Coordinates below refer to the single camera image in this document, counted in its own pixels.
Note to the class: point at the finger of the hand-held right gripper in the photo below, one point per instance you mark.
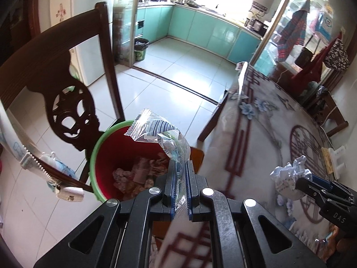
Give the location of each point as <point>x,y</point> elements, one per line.
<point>327,185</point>
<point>308,188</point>

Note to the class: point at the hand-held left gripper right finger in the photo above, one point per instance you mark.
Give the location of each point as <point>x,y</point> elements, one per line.
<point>190,191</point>

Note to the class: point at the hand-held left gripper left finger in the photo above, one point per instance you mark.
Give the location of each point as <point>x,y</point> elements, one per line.
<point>173,191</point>

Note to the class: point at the white wrapper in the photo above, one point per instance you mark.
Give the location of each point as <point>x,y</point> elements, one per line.
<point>287,176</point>

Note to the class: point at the clear blue striped plastic wrapper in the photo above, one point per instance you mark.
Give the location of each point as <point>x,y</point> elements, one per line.
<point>156,127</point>

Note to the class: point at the red bucket green rim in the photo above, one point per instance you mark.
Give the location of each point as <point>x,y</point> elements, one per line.
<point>117,150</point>

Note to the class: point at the black trash bin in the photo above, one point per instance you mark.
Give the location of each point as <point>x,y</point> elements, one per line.
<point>140,51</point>

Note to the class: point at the yellow printed board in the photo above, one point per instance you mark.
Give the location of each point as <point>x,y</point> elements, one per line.
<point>326,159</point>

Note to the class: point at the white clip object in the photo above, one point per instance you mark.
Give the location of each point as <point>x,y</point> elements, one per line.
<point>339,159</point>

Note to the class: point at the crumpled brown paper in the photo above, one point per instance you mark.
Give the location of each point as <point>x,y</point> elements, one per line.
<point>150,167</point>

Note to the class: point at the crumpled pinkish paper wad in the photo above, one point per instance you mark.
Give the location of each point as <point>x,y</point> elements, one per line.
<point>124,181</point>

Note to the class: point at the plain wooden chair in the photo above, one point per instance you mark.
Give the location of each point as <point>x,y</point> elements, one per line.
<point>334,117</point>

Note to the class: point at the floral patterned tablecloth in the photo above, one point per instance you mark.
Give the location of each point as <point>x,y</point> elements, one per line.
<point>265,134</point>

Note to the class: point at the wooden table leg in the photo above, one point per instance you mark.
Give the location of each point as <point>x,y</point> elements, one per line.
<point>212,122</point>

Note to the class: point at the red garment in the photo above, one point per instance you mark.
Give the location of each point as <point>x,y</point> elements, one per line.
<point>309,75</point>

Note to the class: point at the white blue cloth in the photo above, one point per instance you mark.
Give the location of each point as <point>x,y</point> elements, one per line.
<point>55,163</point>

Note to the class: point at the black white patterned bag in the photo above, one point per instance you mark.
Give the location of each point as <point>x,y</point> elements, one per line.
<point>337,54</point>

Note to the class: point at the plaid cloth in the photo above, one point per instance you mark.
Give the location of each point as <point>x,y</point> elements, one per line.
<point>292,33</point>

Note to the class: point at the teal kitchen cabinets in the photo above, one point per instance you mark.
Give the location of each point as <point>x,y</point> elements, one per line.
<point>200,30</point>

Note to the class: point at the blue white plastic bag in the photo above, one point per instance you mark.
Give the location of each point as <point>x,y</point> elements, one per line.
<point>325,22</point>

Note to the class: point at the white fabric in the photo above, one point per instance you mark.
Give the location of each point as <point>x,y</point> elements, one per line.
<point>11,142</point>

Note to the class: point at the carved dark wooden chair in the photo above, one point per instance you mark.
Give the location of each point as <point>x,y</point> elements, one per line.
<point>55,50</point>

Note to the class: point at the white refrigerator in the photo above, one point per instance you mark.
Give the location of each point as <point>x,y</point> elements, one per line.
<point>83,0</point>

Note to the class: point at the sliding door frame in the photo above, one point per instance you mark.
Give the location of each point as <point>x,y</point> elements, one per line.
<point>125,33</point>

